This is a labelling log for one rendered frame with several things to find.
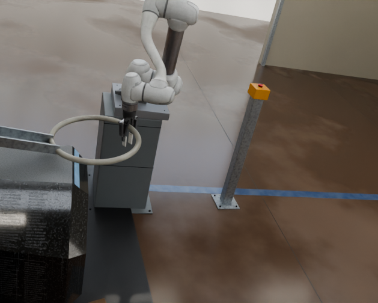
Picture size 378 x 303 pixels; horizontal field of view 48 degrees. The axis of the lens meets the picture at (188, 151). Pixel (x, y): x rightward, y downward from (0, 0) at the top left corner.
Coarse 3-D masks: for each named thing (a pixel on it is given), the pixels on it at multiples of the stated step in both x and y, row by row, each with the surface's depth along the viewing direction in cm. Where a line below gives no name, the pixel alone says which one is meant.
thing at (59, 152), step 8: (64, 120) 240; (72, 120) 242; (80, 120) 246; (104, 120) 250; (112, 120) 249; (120, 120) 249; (56, 128) 232; (128, 128) 245; (136, 136) 237; (136, 144) 229; (56, 152) 214; (64, 152) 213; (128, 152) 222; (72, 160) 211; (80, 160) 210; (88, 160) 211; (96, 160) 212; (104, 160) 213; (112, 160) 214; (120, 160) 217
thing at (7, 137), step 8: (0, 128) 205; (8, 128) 208; (0, 136) 196; (8, 136) 209; (16, 136) 212; (24, 136) 214; (32, 136) 217; (40, 136) 219; (48, 136) 221; (0, 144) 198; (8, 144) 200; (16, 144) 202; (24, 144) 204; (32, 144) 207; (40, 144) 209; (48, 144) 211; (48, 152) 213
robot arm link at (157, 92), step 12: (144, 12) 244; (144, 24) 243; (144, 36) 241; (156, 60) 237; (156, 72) 237; (156, 84) 230; (168, 84) 235; (144, 96) 230; (156, 96) 229; (168, 96) 230
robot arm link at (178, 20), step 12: (168, 0) 245; (180, 0) 246; (168, 12) 246; (180, 12) 246; (192, 12) 247; (168, 24) 256; (180, 24) 251; (192, 24) 253; (168, 36) 264; (180, 36) 263; (168, 48) 270; (168, 60) 277; (168, 72) 286; (180, 84) 296
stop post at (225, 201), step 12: (252, 84) 319; (252, 96) 316; (264, 96) 316; (252, 108) 322; (252, 120) 328; (240, 132) 337; (252, 132) 334; (240, 144) 337; (240, 156) 343; (228, 168) 357; (240, 168) 350; (228, 180) 356; (228, 192) 361; (216, 204) 363; (228, 204) 367
